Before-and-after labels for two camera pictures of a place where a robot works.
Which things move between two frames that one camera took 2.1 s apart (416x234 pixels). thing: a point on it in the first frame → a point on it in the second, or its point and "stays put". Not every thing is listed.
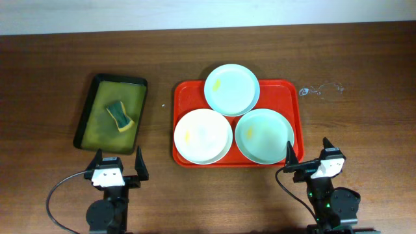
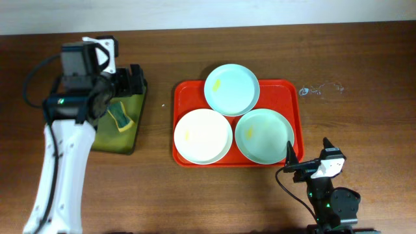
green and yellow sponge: [117, 111] stays put
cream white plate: [203, 136] stays put
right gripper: [302, 169] stays put
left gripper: [130, 181] → [130, 79]
